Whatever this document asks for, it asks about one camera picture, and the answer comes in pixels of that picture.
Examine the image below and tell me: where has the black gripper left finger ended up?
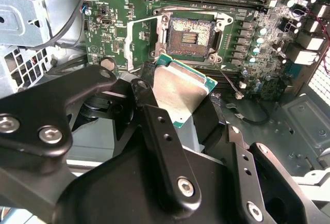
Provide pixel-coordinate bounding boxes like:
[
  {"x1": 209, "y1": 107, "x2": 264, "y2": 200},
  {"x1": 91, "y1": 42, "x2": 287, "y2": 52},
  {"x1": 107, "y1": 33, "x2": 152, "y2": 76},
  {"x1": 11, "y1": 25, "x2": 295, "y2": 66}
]
[{"x1": 0, "y1": 65, "x2": 203, "y2": 206}]

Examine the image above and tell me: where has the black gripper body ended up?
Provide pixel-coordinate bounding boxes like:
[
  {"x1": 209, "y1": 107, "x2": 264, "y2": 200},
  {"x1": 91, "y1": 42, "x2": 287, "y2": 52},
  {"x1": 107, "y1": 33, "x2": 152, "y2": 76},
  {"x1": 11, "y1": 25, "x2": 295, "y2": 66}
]
[{"x1": 55, "y1": 145, "x2": 250, "y2": 224}]

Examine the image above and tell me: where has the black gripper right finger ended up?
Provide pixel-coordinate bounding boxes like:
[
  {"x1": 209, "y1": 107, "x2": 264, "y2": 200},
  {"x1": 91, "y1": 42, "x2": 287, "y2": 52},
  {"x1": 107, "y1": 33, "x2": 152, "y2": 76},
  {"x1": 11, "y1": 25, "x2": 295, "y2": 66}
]
[{"x1": 192, "y1": 92, "x2": 309, "y2": 224}]

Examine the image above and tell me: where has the silver green CPU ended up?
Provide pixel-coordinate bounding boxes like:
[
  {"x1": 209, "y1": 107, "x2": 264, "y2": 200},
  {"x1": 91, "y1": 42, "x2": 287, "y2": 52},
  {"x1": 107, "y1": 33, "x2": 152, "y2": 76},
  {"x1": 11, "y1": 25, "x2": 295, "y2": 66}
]
[{"x1": 153, "y1": 53, "x2": 219, "y2": 129}]

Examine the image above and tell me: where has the metal socket cover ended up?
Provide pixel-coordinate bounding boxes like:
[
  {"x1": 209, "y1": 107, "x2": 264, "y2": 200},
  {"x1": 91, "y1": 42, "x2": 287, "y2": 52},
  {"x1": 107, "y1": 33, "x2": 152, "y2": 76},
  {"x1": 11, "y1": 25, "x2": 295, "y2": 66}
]
[{"x1": 123, "y1": 14, "x2": 171, "y2": 74}]

